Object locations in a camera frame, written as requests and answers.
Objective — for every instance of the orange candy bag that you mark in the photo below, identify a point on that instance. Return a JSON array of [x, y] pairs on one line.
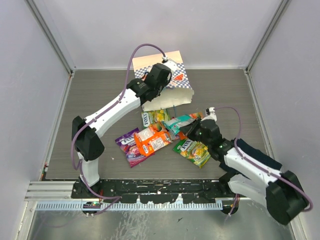
[[196, 115]]

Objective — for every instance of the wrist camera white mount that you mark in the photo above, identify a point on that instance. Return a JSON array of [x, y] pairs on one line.
[[171, 64], [210, 114]]

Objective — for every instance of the purple Fox's berries candy bag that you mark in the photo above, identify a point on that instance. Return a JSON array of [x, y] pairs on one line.
[[128, 145]]

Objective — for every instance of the teal Fox's candy bag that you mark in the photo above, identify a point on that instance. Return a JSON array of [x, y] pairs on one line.
[[176, 123]]

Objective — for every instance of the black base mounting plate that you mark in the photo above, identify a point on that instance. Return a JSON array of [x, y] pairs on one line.
[[160, 191]]

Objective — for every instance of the checkered paper bakery bag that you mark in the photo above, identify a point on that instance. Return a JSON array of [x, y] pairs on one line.
[[179, 90]]

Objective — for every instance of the orange snack packet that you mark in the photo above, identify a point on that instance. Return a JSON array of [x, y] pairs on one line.
[[152, 138]]

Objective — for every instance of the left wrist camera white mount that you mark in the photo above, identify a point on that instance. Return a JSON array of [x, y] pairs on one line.
[[171, 64]]

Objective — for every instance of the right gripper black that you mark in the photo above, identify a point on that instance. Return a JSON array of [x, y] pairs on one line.
[[189, 129]]

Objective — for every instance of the dark blue cloth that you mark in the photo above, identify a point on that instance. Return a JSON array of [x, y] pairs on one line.
[[258, 155]]

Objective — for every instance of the slotted cable duct rail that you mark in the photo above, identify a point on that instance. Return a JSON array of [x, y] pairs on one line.
[[84, 206]]

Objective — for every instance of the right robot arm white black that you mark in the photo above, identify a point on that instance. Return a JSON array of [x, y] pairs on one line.
[[279, 192]]

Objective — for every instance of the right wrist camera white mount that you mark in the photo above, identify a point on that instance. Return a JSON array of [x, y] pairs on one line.
[[210, 114]]

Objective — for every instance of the yellow green Fox's candy bag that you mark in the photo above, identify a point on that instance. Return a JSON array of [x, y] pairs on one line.
[[195, 152]]

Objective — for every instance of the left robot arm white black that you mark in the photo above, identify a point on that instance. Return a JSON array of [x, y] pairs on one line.
[[87, 132]]

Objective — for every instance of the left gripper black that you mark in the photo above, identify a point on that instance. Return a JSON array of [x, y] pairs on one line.
[[162, 88]]

